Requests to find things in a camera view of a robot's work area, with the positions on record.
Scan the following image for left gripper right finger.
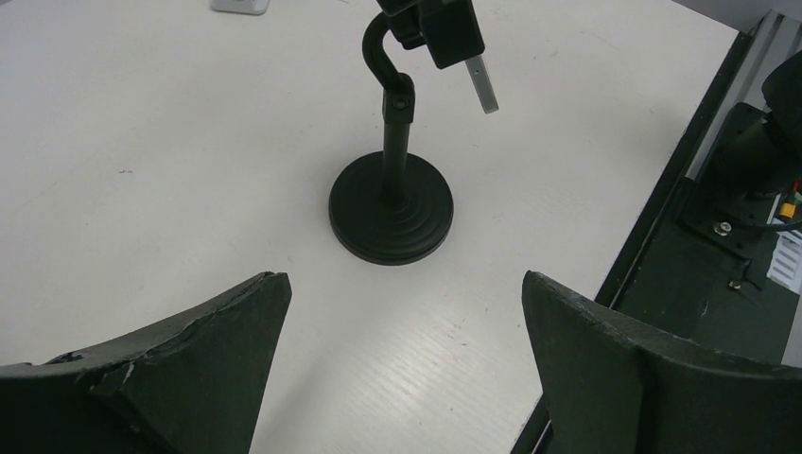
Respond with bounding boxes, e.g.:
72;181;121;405
521;271;801;453

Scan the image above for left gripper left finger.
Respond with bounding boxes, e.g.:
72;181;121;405
1;272;292;453

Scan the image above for black gooseneck phone stand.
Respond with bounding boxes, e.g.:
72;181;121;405
328;1;485;266

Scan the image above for silver metal phone stand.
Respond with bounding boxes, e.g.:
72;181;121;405
209;0;270;16

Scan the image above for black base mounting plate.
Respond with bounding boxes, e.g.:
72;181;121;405
514;12;801;453

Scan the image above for right white cable duct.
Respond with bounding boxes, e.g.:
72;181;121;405
767;231;801;295

